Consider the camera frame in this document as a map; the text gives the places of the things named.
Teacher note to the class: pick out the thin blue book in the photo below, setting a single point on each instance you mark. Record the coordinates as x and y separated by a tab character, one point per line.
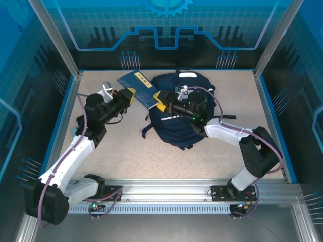
141	90

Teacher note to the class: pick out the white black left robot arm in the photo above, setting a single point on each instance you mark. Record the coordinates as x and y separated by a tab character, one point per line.
73	156

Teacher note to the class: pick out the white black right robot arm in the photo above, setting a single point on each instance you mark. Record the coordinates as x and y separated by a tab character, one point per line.
227	131

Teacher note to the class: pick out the blue table side trim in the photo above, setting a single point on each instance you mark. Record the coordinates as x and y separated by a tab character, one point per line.
65	106

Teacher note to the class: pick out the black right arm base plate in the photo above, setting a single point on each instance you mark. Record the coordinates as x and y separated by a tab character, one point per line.
218	192

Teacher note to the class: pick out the aluminium mounting rail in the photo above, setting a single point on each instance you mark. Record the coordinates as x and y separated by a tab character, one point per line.
164	189

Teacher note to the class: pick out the navy blue backpack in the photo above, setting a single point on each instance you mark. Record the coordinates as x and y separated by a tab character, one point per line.
176	131

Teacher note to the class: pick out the aluminium frame post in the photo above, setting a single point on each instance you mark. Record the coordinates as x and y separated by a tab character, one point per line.
57	37
273	37

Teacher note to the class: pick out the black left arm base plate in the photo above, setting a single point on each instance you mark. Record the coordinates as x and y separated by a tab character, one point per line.
114	188

